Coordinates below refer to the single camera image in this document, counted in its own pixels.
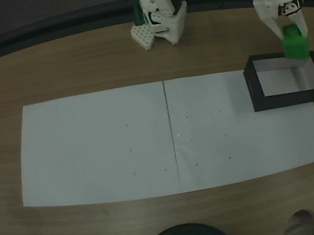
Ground black cardboard box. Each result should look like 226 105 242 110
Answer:
241 47 314 114

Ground green cube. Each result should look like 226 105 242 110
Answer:
279 22 311 63

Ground white paper sheet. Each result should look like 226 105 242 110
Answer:
10 79 182 214
162 61 314 195

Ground round table grommet hole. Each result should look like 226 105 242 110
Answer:
281 208 314 235

